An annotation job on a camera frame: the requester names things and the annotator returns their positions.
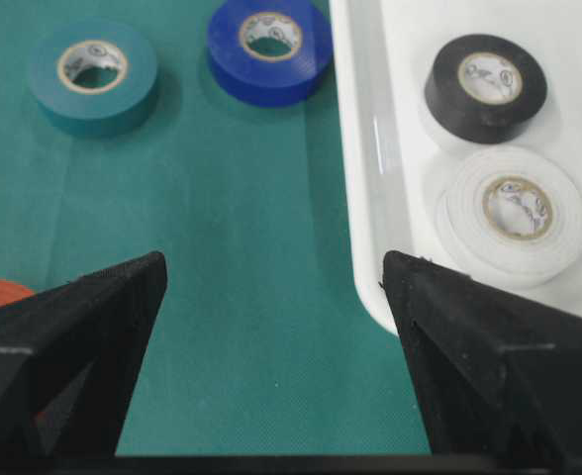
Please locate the black tape roll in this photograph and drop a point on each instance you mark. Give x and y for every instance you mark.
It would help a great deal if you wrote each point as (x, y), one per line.
(485, 89)

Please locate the green tape roll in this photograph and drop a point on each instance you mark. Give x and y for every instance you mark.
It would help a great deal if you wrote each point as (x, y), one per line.
(95, 78)

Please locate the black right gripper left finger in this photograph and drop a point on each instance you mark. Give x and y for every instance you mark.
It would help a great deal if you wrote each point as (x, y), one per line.
(70, 358)

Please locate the blue tape roll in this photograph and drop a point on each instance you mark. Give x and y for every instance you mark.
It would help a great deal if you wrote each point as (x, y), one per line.
(269, 53)

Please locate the white tape roll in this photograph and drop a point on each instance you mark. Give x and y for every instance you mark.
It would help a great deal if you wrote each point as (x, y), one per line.
(510, 218)

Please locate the green table cloth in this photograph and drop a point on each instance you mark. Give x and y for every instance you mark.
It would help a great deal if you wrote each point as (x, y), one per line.
(261, 345)

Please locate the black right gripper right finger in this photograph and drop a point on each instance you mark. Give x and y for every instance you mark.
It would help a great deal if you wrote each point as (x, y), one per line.
(493, 372)

